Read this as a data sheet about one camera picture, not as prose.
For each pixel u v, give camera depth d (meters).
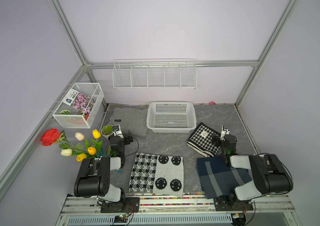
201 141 0.94
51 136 0.59
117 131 0.78
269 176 0.45
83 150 0.69
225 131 0.79
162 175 0.80
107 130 0.93
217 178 0.81
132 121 1.06
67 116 0.71
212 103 1.24
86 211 0.73
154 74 0.99
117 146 0.71
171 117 1.12
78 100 0.74
